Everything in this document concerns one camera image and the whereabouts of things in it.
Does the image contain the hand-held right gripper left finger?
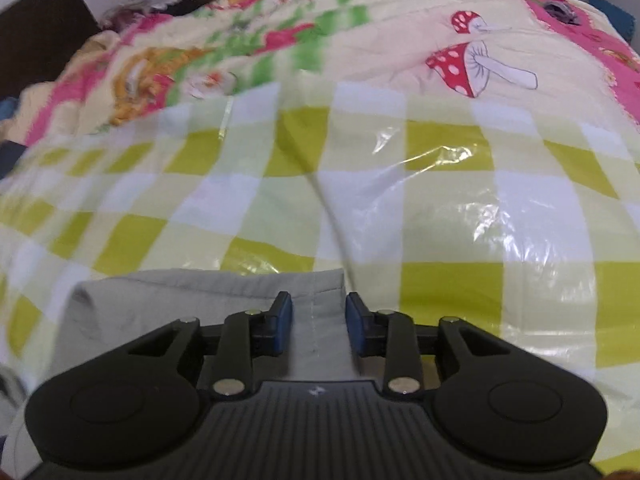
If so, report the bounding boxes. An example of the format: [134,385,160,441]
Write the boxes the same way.
[127,291,294,397]

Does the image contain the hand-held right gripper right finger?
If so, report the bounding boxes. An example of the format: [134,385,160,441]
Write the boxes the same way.
[345,291,501,397]

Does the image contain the light grey pants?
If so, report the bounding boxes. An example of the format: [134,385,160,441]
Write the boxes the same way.
[52,268,362,386]

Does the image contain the green checked plastic sheet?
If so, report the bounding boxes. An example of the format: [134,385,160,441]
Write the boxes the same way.
[0,80,640,480]

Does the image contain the printed blanket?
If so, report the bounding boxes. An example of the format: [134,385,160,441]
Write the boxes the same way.
[20,0,640,146]

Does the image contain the dark grey flat case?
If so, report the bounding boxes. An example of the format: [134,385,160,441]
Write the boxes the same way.
[0,140,27,179]

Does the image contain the pile of dark clothes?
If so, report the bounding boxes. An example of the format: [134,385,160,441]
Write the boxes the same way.
[100,0,201,32]

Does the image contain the dark brown headboard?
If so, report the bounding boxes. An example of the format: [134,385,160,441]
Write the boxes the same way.
[0,0,101,101]

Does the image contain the blue foam mat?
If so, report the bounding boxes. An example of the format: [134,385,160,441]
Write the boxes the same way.
[589,0,637,45]

